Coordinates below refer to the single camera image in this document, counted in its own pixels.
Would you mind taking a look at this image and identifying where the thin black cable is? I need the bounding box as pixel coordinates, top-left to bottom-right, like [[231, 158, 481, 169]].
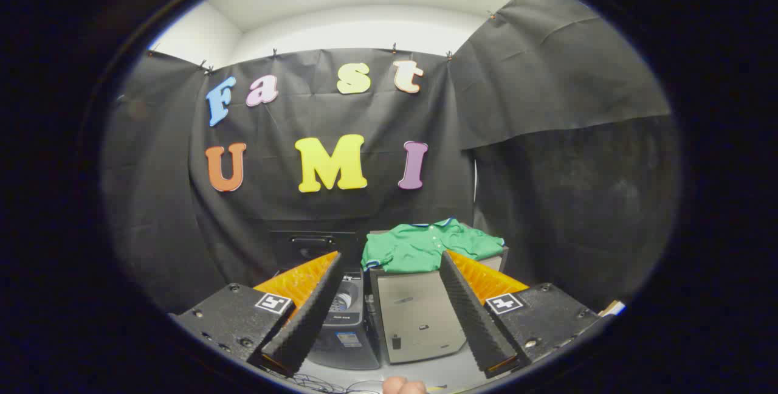
[[286, 373, 384, 394]]

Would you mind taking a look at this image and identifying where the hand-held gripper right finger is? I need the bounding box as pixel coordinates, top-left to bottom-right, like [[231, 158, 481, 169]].
[[439, 251, 602, 379]]

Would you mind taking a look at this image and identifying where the green polo shirt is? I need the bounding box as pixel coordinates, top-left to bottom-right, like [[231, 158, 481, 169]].
[[361, 218, 505, 274]]

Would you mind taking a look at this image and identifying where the grey metal cabinet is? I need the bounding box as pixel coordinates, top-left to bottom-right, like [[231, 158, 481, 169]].
[[367, 230, 510, 365]]

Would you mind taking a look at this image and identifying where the dark grey washing machine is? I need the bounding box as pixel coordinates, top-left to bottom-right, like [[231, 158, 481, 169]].
[[304, 269, 382, 372]]

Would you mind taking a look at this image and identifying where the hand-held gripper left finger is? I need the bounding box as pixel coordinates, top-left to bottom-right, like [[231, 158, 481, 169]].
[[169, 251, 343, 378]]

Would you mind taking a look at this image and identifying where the black backdrop cloth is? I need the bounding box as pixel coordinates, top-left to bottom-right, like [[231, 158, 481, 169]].
[[100, 0, 681, 316]]

